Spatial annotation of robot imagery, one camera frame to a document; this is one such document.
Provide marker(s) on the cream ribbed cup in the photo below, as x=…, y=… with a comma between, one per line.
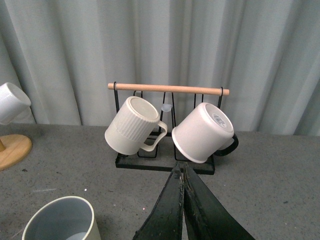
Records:
x=65, y=218

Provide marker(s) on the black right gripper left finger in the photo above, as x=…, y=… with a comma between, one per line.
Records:
x=165, y=221

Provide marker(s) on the white mug on tree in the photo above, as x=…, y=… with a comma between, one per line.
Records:
x=13, y=101

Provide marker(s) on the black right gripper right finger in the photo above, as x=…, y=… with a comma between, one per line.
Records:
x=205, y=216

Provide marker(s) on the wooden mug tree stand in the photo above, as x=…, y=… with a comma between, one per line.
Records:
x=13, y=149

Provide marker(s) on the cream ribbed hanging mug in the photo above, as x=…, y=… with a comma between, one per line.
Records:
x=132, y=125

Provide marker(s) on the black wire mug rack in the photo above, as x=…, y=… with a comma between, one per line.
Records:
x=165, y=155

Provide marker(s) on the white mug black handle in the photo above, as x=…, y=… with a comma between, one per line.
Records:
x=204, y=132

